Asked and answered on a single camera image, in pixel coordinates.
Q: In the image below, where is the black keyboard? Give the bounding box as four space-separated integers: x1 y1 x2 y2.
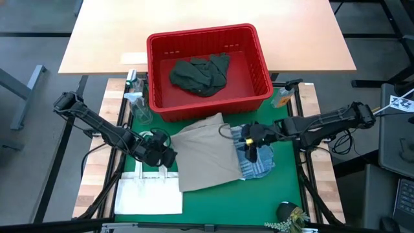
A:
392 177 414 229

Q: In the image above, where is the white desk grommet plate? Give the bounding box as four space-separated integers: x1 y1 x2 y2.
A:
120 52 149 65

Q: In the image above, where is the light wooden desk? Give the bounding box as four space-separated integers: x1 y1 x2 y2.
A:
58 0 356 75

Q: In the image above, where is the cream cloth pile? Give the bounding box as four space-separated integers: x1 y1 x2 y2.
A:
114 131 184 216

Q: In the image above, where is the succulent plant in dark pot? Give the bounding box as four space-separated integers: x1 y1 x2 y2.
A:
264 200 311 233

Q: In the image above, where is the black left wrist camera cable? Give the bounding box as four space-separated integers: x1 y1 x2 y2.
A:
149 128 172 153

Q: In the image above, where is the white tagged cable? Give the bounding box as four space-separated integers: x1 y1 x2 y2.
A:
371 87 414 114

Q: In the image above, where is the white fiducial marker tag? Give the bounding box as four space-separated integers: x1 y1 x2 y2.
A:
389 94 414 113

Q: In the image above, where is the beige garment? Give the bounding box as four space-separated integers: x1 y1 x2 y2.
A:
170 112 244 193

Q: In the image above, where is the black cable coil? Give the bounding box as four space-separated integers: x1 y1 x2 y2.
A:
328 129 356 155

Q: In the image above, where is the orange label pump bottle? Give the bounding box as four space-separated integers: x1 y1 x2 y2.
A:
270 78 303 109

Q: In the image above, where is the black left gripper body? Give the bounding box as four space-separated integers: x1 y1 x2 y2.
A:
135 139 169 166

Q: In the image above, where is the grey metal desk leg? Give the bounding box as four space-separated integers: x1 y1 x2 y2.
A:
0 64 48 131

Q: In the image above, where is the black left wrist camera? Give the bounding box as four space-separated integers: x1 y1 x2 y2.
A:
151 130 169 146

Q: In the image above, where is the dark green garment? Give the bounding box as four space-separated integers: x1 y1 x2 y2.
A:
168 52 231 98

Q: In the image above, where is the clear spray bottle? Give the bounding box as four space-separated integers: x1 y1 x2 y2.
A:
124 92 153 126

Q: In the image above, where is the dark grey side desk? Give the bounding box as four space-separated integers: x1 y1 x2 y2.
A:
378 82 414 179

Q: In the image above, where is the red plastic laundry bin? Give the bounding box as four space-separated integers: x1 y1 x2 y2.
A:
146 23 274 123

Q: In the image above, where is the blue patterned garment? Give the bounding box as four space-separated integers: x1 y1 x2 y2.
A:
230 125 276 181

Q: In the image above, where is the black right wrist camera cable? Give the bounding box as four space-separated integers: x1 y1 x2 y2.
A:
218 122 235 140

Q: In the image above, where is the clear bottle green cap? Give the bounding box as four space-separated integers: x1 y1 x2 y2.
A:
125 68 145 94

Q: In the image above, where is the black aluminium rig frame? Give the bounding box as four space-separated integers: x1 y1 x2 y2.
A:
72 76 345 233

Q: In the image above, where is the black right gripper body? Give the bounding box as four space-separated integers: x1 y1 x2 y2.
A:
241 122 281 148

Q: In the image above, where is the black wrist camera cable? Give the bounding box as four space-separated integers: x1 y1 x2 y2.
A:
218 122 235 140
149 128 172 153

